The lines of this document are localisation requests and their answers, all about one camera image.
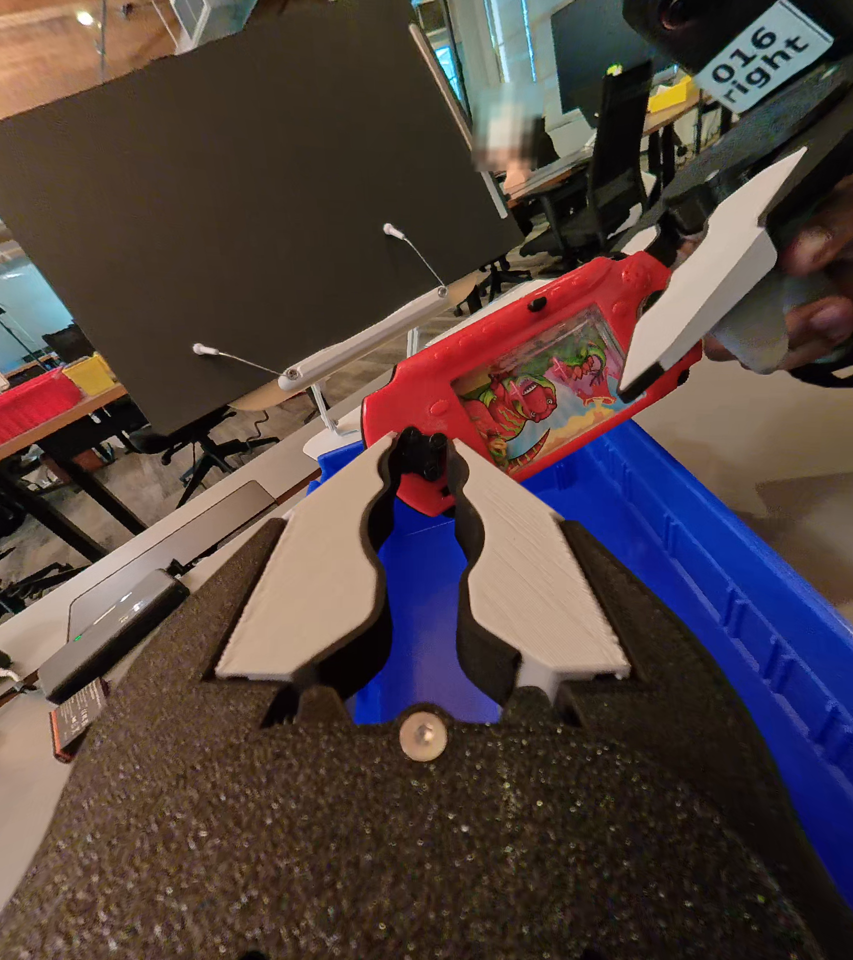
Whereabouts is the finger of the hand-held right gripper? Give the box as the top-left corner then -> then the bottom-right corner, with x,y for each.
616,146 -> 810,404

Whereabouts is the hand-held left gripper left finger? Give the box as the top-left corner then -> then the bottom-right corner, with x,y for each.
214,432 -> 399,702

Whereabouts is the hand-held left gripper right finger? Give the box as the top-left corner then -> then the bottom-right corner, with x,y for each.
451,438 -> 634,706

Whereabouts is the blue plastic bin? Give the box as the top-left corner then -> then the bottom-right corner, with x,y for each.
306,420 -> 853,960

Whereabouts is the red handheld game toy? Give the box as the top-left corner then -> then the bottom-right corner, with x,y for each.
361,251 -> 705,519

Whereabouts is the dark desk flap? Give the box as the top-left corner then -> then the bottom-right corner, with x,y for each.
66,480 -> 278,642

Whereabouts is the yellow plastic bin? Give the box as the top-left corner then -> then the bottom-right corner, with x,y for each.
647,75 -> 698,114
62,352 -> 116,395

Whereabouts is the black office chair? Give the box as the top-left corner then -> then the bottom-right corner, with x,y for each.
126,408 -> 281,507
520,63 -> 653,271

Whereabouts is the black flat power hub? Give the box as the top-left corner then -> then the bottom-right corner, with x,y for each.
36,568 -> 191,702

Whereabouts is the large black monitor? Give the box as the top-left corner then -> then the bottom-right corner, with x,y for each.
550,0 -> 656,114

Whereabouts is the black red battery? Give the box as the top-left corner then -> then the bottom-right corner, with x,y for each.
49,676 -> 113,765

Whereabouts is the white laptop stand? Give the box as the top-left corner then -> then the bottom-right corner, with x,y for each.
276,283 -> 488,459

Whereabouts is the wooden workbench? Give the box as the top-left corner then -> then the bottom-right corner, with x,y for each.
0,382 -> 150,560

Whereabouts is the red plastic bin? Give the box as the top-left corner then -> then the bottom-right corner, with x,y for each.
0,367 -> 83,447

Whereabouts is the large black board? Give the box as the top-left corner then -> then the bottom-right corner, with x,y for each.
0,0 -> 525,436

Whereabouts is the white-tipped wire clip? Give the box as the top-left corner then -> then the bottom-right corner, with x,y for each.
383,222 -> 449,297
192,343 -> 300,380

